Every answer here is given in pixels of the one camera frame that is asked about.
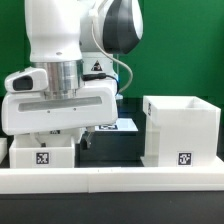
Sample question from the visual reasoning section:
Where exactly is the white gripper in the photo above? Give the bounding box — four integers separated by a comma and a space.
2, 79, 118, 149

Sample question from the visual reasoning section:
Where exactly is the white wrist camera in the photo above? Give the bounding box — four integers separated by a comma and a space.
4, 67, 48, 93

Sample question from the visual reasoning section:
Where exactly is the white drawer tray with knob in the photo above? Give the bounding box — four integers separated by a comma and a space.
9, 128, 85, 169

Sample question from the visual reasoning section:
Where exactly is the white drawer cabinet box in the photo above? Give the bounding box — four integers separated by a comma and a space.
141, 96, 221, 167

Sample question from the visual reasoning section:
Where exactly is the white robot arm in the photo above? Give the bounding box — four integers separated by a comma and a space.
2, 0, 143, 139

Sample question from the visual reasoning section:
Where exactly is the white block at left edge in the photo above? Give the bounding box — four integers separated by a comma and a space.
0, 138, 7, 164

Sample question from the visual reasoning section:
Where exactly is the white front rail fence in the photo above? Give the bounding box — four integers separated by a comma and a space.
0, 166, 224, 194

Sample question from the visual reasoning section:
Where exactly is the white marker sheet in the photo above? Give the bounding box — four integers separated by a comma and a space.
95, 118, 138, 132

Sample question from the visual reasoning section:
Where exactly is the grey camera cable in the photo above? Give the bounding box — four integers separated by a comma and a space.
87, 8, 134, 95

